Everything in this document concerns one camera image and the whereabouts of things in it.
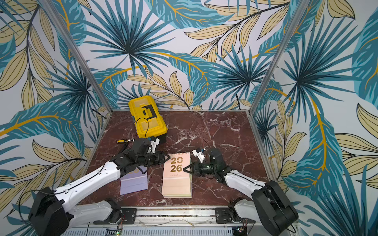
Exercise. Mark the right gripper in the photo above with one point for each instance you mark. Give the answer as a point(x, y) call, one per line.
point(199, 168)

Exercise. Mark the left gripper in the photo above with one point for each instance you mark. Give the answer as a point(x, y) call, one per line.
point(160, 158)

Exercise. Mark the pink calendar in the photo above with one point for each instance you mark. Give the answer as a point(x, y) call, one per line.
point(175, 180)

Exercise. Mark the purple calendar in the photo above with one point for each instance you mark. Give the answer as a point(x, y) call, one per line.
point(134, 181)

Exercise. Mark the green calendar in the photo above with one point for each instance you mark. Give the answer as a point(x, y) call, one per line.
point(178, 196)

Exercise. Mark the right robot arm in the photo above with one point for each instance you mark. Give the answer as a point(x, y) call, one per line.
point(266, 203)

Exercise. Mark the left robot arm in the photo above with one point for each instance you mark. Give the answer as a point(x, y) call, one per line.
point(56, 210)

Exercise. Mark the yellow plastic toolbox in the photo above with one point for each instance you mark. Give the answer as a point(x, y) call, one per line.
point(147, 119)

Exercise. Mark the yellow black screwdriver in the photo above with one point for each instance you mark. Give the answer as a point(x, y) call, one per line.
point(123, 141)

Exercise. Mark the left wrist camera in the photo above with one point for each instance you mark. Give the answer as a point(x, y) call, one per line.
point(154, 141)

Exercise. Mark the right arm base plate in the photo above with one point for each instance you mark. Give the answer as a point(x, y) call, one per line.
point(224, 215)

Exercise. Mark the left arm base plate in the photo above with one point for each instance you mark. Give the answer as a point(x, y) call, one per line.
point(117, 217)

